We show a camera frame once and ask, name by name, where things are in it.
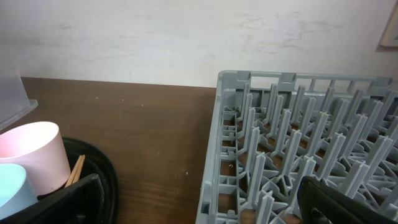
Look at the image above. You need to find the clear plastic waste bin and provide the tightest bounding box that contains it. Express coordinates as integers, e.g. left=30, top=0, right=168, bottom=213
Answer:
left=1, top=74, right=38, bottom=130

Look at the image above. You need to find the pink cup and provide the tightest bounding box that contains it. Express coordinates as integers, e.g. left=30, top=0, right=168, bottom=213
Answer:
left=1, top=121, right=71, bottom=196

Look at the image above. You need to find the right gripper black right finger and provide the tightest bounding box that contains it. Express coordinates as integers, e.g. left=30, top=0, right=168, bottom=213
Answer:
left=297, top=176, right=395, bottom=224

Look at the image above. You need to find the blue cup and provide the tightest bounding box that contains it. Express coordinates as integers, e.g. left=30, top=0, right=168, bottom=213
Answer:
left=1, top=164, right=38, bottom=220

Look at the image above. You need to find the wooden chopstick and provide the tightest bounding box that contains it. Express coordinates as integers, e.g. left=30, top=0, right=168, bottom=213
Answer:
left=73, top=155, right=85, bottom=183
left=65, top=155, right=83, bottom=187

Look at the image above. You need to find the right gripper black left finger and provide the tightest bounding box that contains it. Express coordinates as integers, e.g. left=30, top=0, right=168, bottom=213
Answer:
left=1, top=174, right=104, bottom=224

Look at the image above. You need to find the round black serving tray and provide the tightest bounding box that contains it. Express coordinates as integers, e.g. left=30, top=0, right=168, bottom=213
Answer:
left=37, top=137, right=120, bottom=224

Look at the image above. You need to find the grey dishwasher rack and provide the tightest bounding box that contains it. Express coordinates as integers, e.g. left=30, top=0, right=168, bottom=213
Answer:
left=196, top=70, right=397, bottom=223

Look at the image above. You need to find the picture frame on wall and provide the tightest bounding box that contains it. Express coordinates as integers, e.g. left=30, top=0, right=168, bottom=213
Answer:
left=379, top=3, right=397, bottom=47

